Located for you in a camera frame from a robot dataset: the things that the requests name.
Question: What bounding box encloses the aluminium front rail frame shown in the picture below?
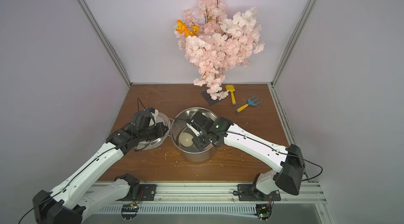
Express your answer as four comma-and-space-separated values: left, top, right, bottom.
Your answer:
59, 163, 335, 224

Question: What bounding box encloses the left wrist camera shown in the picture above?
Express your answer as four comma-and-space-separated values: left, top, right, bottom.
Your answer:
145, 107, 159, 126

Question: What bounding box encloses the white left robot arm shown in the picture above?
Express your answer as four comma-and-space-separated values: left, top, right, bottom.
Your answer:
31, 107, 169, 224

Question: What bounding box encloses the circuit board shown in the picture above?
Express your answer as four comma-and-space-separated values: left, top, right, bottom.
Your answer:
255, 204, 272, 221
121, 203, 140, 221

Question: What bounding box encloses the right circuit board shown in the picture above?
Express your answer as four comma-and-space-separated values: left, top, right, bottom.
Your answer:
255, 204, 272, 221

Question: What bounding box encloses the orange artificial flower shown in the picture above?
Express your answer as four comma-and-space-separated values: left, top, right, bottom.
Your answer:
175, 20, 199, 37

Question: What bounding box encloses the yellow toy shovel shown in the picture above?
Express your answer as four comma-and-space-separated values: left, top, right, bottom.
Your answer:
226, 85, 237, 106

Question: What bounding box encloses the left circuit board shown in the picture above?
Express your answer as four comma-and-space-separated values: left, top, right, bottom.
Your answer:
121, 203, 140, 221

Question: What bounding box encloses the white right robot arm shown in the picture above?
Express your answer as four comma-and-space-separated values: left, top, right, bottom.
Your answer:
185, 112, 308, 196

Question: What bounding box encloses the blue yellow toy rake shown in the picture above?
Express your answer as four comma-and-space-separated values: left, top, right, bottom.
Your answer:
236, 95, 262, 113

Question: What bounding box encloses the pink artificial blossom tree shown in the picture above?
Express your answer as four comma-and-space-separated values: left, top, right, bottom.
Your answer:
174, 0, 265, 100

